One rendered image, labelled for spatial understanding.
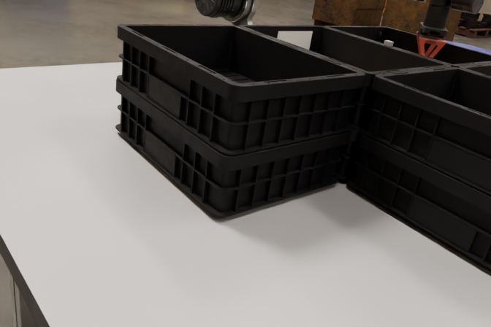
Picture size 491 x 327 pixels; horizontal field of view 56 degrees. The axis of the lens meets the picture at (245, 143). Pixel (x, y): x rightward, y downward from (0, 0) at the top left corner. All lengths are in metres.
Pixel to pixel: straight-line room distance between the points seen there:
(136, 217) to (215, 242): 0.13
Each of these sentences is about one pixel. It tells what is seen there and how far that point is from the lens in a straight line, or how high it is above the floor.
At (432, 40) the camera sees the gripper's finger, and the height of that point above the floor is 0.94.
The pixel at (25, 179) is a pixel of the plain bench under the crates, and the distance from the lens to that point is 0.86.
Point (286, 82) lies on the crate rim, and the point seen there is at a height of 0.93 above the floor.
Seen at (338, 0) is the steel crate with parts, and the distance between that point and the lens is 7.59.
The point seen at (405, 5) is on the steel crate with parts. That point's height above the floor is 0.61.
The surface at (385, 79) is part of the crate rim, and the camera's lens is 0.84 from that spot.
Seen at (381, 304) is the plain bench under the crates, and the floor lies 0.70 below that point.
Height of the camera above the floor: 1.11
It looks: 24 degrees down
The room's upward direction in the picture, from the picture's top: 9 degrees clockwise
